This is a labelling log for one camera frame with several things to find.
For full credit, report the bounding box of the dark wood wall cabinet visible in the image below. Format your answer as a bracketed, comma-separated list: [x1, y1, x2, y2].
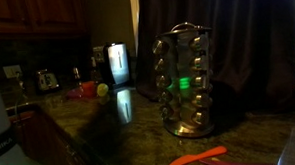
[0, 0, 87, 37]

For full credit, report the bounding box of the dark wood counter cabinet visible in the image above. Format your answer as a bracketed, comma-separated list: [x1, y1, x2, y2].
[8, 106, 103, 165]

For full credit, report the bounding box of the orange plastic knife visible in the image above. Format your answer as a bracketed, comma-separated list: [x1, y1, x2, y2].
[165, 144, 229, 165]

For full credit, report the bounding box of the chrome toaster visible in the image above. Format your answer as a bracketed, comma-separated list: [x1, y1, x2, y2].
[34, 68, 61, 94]

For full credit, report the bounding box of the grey power cable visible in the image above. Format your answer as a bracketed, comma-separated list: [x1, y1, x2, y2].
[12, 75, 28, 110]

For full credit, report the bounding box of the stainless steel spice rack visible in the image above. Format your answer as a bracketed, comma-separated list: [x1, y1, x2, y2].
[150, 21, 218, 140]

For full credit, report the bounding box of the stainless steel coffee maker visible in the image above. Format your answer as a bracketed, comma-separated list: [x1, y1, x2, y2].
[92, 40, 133, 90]

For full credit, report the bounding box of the white wall outlet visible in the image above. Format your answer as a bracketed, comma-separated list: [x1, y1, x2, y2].
[2, 64, 24, 80]

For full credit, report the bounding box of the purple plastic utensil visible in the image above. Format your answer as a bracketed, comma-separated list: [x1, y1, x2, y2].
[199, 154, 278, 165]

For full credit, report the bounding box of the purple plastic bowl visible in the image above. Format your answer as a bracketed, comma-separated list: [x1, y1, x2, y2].
[66, 87, 85, 100]

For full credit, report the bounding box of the dark window curtain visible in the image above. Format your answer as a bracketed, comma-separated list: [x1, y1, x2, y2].
[131, 0, 295, 121]

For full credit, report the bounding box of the small dark bottle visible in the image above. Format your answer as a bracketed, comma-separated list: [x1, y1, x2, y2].
[72, 65, 83, 87]

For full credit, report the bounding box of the orange plastic cup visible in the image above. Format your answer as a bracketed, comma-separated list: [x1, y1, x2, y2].
[80, 80, 98, 99]

